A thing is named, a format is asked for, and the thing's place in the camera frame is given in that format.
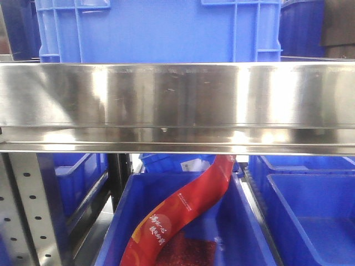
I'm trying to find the blue bin lower left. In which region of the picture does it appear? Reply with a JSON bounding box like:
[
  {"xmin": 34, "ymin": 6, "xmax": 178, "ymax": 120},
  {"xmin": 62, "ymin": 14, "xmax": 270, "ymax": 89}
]
[{"xmin": 52, "ymin": 152, "xmax": 109, "ymax": 219}]

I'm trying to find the red snack package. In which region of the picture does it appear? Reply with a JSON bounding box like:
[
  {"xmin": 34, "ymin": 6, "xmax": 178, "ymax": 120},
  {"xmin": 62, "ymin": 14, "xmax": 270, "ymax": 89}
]
[{"xmin": 119, "ymin": 155, "xmax": 235, "ymax": 265}]

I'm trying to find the perforated steel shelf post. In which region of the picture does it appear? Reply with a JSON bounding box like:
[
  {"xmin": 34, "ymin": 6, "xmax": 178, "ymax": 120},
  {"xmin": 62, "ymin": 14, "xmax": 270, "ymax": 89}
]
[{"xmin": 1, "ymin": 153, "xmax": 73, "ymax": 265}]

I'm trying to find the large blue crate on shelf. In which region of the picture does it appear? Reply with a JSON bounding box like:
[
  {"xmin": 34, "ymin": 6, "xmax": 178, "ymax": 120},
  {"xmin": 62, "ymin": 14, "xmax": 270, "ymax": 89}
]
[{"xmin": 35, "ymin": 1, "xmax": 282, "ymax": 63}]

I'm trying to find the blue bin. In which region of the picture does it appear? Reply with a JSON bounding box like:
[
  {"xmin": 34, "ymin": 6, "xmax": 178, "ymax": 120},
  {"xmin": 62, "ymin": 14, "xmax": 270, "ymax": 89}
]
[
  {"xmin": 96, "ymin": 167, "xmax": 276, "ymax": 265},
  {"xmin": 52, "ymin": 152, "xmax": 109, "ymax": 219},
  {"xmin": 248, "ymin": 155, "xmax": 354, "ymax": 265}
]

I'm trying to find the stainless steel shelf beam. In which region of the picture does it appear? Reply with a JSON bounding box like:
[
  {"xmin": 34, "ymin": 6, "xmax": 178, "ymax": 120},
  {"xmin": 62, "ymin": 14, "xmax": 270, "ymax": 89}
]
[{"xmin": 1, "ymin": 62, "xmax": 354, "ymax": 155}]

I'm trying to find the blue bin lower centre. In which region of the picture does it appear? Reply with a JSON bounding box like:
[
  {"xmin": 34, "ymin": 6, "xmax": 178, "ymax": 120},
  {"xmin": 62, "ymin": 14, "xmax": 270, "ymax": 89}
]
[{"xmin": 96, "ymin": 167, "xmax": 276, "ymax": 265}]

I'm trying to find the blue bin lower right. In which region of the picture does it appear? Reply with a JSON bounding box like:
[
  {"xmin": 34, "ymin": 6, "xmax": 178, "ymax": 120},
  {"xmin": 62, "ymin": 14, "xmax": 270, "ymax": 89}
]
[{"xmin": 248, "ymin": 155, "xmax": 354, "ymax": 265}]

